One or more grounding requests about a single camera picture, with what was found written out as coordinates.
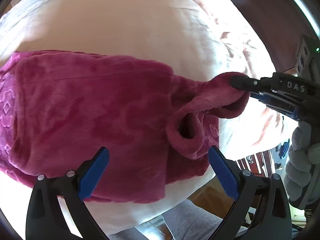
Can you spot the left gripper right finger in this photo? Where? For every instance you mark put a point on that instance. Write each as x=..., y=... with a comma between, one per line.
x=271, y=220

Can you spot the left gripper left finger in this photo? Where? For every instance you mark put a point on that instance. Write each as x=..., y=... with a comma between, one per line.
x=45, y=219

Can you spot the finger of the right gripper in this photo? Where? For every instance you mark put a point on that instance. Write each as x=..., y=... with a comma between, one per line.
x=279, y=105
x=279, y=83

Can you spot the magenta fleece pants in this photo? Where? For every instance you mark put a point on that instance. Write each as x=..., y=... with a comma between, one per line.
x=59, y=107

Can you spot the grey gloved right hand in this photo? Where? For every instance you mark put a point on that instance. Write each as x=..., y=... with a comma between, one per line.
x=302, y=170

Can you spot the dark wooden headboard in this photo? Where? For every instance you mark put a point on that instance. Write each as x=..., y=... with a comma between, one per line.
x=279, y=24

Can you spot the pink bed duvet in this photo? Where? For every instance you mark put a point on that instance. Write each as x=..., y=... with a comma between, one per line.
x=199, y=39

